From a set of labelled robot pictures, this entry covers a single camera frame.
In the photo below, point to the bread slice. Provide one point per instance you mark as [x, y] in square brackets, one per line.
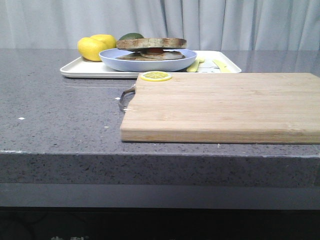
[142, 43]
[135, 56]

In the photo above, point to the light blue round plate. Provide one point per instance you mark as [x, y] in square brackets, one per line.
[110, 58]

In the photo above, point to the white rectangular tray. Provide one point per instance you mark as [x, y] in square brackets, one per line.
[81, 68]

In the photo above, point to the wooden cutting board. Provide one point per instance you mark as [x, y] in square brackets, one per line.
[249, 108]

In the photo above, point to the lemon slice toy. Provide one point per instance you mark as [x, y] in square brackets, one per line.
[155, 76]

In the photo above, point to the fried egg toy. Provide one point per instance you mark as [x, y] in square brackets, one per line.
[160, 54]

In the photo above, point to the right yellow plastic knife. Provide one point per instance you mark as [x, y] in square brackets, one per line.
[222, 66]

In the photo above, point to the green lime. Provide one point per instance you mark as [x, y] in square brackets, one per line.
[131, 36]

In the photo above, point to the rear yellow lemon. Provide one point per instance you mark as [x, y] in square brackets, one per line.
[108, 39]

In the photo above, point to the yellow lemon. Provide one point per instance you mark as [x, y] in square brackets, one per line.
[108, 39]
[90, 48]

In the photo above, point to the front yellow lemon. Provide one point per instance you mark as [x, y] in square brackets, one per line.
[90, 48]

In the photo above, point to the grey white curtain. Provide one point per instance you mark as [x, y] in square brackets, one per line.
[292, 25]

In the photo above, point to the metal cutting board handle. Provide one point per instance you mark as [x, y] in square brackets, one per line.
[126, 96]

